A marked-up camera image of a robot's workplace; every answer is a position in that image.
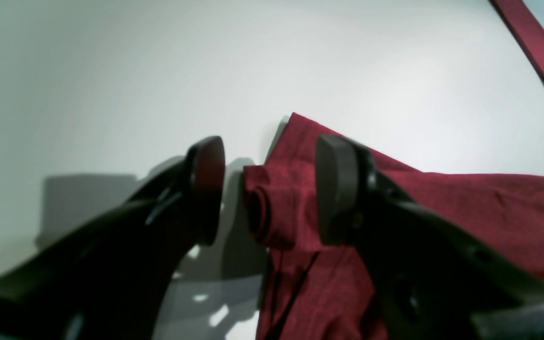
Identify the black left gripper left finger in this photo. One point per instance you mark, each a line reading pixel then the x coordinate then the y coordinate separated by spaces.
pixel 107 279

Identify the dark red long-sleeve shirt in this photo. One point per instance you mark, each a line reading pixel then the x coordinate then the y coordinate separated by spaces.
pixel 314 291

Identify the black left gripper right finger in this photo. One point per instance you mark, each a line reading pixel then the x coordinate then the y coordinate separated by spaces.
pixel 434 281

